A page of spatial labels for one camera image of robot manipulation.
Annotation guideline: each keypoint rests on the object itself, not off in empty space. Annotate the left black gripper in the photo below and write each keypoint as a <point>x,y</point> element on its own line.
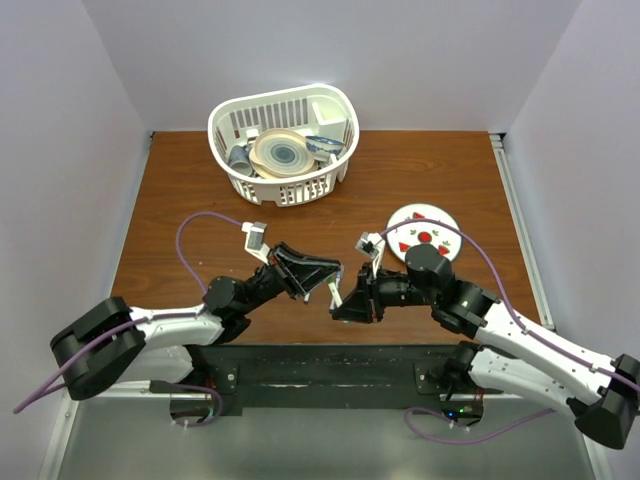
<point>309,277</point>

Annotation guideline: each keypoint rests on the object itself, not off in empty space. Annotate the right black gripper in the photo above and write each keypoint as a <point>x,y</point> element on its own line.
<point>365,302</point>

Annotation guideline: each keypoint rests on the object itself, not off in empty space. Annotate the white green-tip pen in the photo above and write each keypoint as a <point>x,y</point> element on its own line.
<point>336,299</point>

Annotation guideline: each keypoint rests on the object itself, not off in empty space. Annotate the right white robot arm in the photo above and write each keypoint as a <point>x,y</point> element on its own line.
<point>503,350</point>

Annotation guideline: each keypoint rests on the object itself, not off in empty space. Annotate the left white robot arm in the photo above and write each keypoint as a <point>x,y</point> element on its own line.
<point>115,343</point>

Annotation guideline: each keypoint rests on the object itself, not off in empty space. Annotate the watermelon pattern round plate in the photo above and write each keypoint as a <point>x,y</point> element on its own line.
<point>399,240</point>

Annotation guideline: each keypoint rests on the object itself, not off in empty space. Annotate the beige blue-centred plate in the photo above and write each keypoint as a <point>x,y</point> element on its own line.
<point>282,153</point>

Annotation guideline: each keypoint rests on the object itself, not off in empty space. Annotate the blue patterned white bowl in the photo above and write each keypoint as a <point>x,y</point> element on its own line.
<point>323,148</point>

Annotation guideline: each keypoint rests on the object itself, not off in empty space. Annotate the grey-white mug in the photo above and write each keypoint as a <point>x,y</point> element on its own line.
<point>239,162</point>

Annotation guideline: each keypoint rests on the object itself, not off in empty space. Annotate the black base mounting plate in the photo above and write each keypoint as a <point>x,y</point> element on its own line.
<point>318,376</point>

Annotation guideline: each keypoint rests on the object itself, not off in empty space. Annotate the white plastic dish basket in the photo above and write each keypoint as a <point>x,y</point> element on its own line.
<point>315,109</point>

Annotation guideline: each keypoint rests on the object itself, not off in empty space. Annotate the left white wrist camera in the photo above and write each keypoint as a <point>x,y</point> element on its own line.
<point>254,240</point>

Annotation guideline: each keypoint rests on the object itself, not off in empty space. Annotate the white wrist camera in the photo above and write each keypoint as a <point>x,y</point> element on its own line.
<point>373,246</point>
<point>254,240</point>

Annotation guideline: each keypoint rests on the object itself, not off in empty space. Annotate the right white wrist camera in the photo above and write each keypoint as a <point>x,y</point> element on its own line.
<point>373,246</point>

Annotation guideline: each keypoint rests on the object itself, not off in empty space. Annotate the aluminium frame rail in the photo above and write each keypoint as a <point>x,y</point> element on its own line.
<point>596,453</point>

